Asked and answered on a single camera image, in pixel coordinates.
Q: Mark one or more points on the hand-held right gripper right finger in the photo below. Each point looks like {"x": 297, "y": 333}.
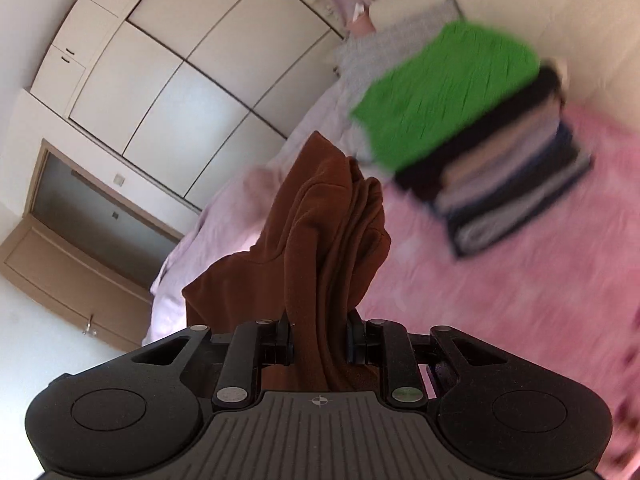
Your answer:
{"x": 395, "y": 355}

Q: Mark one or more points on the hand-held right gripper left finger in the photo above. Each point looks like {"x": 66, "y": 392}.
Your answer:
{"x": 245, "y": 360}

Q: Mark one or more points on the brown garment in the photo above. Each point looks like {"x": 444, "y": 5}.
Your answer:
{"x": 310, "y": 240}

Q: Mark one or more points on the pink floral blanket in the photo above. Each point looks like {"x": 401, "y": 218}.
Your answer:
{"x": 525, "y": 310}

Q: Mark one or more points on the pink pillow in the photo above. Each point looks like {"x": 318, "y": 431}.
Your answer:
{"x": 220, "y": 220}

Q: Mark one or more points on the stack of folded clothes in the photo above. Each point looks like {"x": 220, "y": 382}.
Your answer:
{"x": 500, "y": 195}

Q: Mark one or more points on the brown wooden door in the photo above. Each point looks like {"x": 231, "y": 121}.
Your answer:
{"x": 60, "y": 280}

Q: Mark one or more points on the cream wardrobe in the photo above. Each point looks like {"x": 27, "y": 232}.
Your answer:
{"x": 175, "y": 85}

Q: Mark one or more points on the grey checkered pillow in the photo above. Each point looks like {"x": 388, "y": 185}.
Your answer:
{"x": 370, "y": 55}

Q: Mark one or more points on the cream headboard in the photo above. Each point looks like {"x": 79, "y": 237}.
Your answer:
{"x": 550, "y": 5}

